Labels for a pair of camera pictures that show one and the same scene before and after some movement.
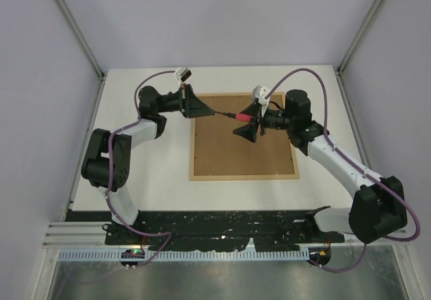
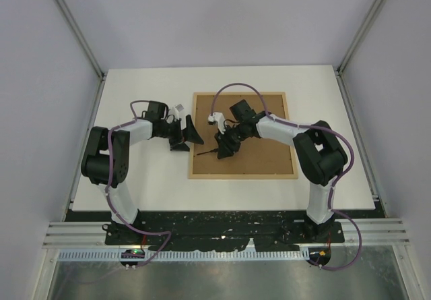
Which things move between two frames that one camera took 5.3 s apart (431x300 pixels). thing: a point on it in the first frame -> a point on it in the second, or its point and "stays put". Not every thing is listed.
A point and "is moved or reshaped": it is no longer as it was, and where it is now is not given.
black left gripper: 191,106 -> 188,134
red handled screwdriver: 238,116 is moved or reshaped
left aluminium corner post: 77,31 stays put
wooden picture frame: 217,152 stays put
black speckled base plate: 213,230 stays put
